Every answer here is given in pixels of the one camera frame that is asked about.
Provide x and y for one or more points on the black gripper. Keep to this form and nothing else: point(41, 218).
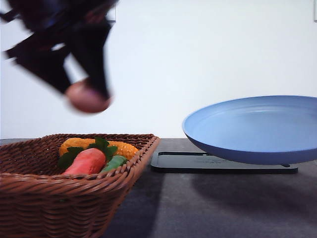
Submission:
point(87, 21)

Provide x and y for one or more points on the brown egg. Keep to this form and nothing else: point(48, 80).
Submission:
point(86, 97)

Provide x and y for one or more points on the blue round plate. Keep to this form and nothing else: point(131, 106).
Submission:
point(271, 129)

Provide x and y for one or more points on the brown woven wicker basket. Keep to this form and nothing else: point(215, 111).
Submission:
point(37, 199)

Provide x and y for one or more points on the orange toy carrot with leaves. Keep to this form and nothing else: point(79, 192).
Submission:
point(86, 161)

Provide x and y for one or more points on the yellow toy corn cob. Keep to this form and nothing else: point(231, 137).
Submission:
point(122, 149)

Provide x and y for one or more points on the green toy vegetable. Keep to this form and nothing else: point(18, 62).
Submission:
point(115, 161)

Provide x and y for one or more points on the black rectangular tray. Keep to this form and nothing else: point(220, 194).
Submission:
point(178, 162)

